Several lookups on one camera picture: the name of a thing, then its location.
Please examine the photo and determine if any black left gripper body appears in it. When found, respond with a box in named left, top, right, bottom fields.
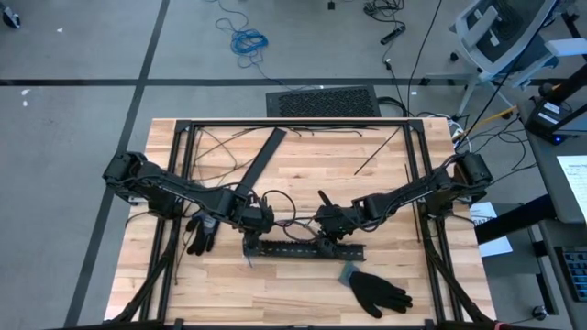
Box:
left=238, top=201, right=276, bottom=257

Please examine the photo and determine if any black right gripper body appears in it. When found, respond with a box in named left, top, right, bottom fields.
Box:
left=314, top=190, right=368, bottom=256

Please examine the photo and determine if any black slotted cable duct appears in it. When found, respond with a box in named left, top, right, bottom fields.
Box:
left=242, top=238, right=367, bottom=262

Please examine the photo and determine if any grey-backed work glove green cuff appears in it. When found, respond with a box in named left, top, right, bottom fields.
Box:
left=185, top=213, right=220, bottom=257

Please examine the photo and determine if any black duct cover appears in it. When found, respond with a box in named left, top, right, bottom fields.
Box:
left=238, top=127, right=288, bottom=196

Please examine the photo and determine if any black work glove green cuff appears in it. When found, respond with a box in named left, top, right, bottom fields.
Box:
left=338, top=261, right=414, bottom=320

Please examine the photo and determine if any black perforated computer case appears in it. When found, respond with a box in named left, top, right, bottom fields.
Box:
left=265, top=85, right=382, bottom=119

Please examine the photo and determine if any white floor paper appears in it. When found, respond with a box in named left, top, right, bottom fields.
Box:
left=468, top=200, right=515, bottom=259

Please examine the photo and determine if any black desk bar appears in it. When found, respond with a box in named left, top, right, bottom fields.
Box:
left=473, top=193, right=559, bottom=247

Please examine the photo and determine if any black power strip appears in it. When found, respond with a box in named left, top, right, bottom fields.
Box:
left=379, top=25, right=407, bottom=46

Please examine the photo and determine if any operator side desk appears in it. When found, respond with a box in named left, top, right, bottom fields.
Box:
left=516, top=95, right=587, bottom=226

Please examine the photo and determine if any black box device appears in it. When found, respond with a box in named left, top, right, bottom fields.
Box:
left=524, top=97, right=575, bottom=146

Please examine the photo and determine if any white sheet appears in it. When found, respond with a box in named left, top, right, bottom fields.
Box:
left=555, top=154, right=587, bottom=213

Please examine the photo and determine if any operator keyboard desk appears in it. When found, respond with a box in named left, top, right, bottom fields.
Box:
left=526, top=218, right=587, bottom=330

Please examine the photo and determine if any black keyboard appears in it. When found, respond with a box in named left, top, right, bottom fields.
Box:
left=553, top=246, right=587, bottom=303

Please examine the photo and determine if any grey mesh office chair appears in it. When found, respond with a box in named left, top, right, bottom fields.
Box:
left=424, top=0, right=587, bottom=119

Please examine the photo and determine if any black left wrist camera cable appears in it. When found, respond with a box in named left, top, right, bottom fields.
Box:
left=260, top=189, right=299, bottom=230

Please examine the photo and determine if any blue floor cable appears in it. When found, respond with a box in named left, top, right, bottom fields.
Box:
left=204, top=0, right=297, bottom=91

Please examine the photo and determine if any yellow hanging cable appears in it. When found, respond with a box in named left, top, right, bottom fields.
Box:
left=461, top=105, right=519, bottom=139

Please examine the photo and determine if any black hanging cable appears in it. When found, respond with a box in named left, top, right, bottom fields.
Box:
left=406, top=0, right=445, bottom=111

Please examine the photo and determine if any black cable coil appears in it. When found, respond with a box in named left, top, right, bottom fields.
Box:
left=363, top=0, right=407, bottom=24

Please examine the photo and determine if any black aluminium post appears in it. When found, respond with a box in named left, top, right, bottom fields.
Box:
left=538, top=61, right=587, bottom=134

